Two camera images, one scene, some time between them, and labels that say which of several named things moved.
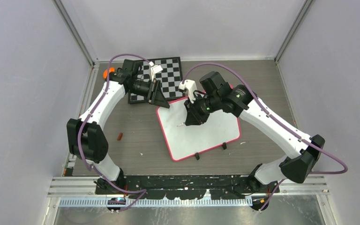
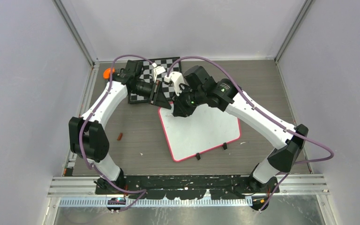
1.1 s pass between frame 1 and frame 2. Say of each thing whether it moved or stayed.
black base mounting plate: stayed
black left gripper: stayed
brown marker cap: stayed
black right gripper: moved
